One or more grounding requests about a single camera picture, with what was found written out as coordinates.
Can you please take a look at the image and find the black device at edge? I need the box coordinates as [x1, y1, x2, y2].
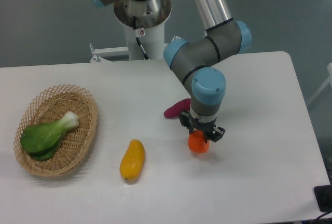
[313, 185, 331, 212]

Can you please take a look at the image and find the green bok choy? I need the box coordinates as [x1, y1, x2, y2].
[20, 111, 79, 161]

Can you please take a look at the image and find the purple sweet potato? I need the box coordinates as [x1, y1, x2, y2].
[163, 98, 191, 119]

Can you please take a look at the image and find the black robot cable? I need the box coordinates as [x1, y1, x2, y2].
[132, 16, 151, 60]

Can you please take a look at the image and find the yellow mango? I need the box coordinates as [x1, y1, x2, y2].
[119, 139, 145, 182]

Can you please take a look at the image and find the woven wicker basket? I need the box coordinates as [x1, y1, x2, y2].
[13, 85, 98, 177]

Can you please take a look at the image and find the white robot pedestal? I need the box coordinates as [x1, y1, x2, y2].
[90, 0, 172, 62]

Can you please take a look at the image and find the white frame at right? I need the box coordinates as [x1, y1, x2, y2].
[307, 63, 331, 111]

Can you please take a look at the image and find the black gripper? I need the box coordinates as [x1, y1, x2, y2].
[178, 110, 226, 143]

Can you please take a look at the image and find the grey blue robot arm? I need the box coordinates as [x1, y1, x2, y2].
[93, 0, 252, 142]

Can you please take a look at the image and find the orange fruit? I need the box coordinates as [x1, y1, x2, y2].
[188, 130, 209, 153]

